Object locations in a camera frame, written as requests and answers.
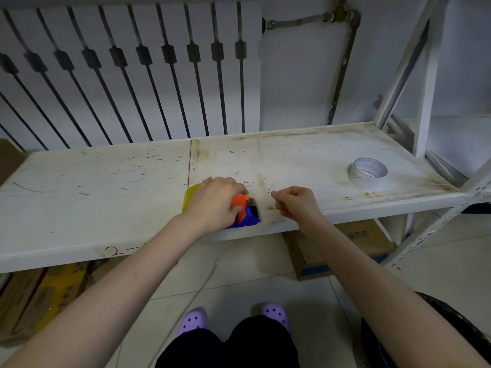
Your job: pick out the person's left hand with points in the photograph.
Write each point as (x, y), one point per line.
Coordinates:
(209, 205)

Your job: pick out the black trousers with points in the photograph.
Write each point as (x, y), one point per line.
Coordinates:
(245, 346)

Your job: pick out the person's left forearm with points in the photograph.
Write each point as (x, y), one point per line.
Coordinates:
(107, 302)

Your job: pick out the flattened cardboard box yellow print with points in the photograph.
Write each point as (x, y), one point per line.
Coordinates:
(50, 295)

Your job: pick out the white metal shelf rack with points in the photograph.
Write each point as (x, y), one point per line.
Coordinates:
(115, 195)

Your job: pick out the grey metal pipe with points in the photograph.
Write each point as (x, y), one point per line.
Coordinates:
(341, 76)

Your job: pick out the person's left thumb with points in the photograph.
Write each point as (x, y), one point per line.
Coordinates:
(234, 215)

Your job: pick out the white slotted radiator cover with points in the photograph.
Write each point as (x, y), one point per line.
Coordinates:
(126, 34)

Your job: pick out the plain brown cardboard piece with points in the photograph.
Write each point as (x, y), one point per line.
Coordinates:
(7, 159)

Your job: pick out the person's right forearm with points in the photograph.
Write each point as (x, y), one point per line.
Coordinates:
(383, 302)

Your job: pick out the colourful plastic puzzle toy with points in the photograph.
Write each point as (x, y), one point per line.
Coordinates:
(241, 205)

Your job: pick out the person's right hand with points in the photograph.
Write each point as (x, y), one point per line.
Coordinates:
(299, 205)

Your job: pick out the white tape roll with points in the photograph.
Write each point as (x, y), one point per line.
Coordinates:
(358, 180)

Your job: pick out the brown cardboard box blue print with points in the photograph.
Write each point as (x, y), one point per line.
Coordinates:
(364, 237)

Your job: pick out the purple clog shoe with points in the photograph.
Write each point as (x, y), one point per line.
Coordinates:
(277, 313)
(193, 321)

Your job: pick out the person's right fingers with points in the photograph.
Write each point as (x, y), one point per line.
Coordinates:
(285, 199)

